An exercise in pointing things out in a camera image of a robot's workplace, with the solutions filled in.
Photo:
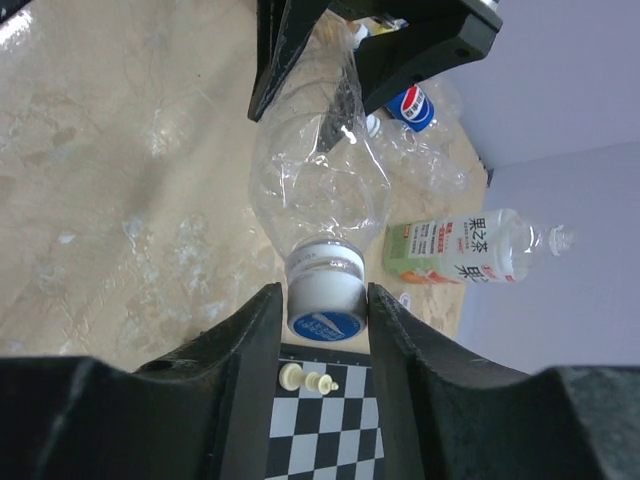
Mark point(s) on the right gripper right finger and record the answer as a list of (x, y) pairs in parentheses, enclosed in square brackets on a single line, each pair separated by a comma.
[(448, 413)]

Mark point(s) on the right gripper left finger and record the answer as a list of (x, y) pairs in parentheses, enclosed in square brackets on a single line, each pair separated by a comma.
[(202, 411)]

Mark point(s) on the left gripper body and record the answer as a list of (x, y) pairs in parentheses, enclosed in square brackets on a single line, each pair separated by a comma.
[(417, 11)]

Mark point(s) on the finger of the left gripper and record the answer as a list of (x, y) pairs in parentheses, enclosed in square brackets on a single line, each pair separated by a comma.
[(388, 64), (283, 28)]

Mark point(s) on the white tea bottle cap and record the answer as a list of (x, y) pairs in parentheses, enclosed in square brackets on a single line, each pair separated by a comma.
[(405, 300)]

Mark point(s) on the clear slim bottle white cap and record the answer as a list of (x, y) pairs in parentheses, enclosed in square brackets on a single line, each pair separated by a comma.
[(315, 178)]

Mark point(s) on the grapefruit tea bottle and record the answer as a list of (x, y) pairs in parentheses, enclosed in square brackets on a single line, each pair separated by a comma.
[(498, 246)]

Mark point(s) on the Pepsi label bottle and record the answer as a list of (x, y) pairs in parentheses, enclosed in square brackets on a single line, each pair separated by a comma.
[(433, 104)]

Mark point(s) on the clear crushed bottle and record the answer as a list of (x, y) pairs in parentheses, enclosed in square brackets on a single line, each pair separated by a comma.
[(407, 156)]

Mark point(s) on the white chess piece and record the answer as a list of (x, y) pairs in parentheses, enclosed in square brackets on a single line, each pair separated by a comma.
[(292, 377)]

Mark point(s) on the chessboard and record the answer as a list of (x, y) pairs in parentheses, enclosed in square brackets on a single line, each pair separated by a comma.
[(332, 436)]

